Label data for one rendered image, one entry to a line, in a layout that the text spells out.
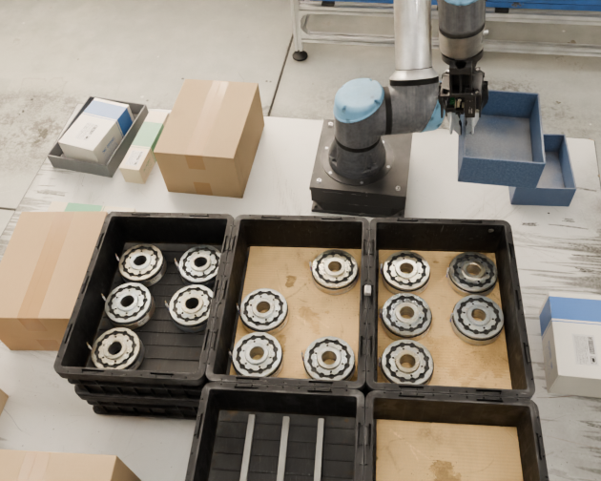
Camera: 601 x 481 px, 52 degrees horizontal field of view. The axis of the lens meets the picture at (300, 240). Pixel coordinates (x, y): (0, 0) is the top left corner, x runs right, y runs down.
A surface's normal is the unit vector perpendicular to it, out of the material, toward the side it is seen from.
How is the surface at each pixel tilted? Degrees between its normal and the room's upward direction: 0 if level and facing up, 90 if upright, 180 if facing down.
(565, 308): 0
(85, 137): 0
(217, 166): 90
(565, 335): 0
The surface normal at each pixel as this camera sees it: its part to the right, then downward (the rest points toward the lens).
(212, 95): -0.07, -0.59
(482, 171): -0.16, 0.80
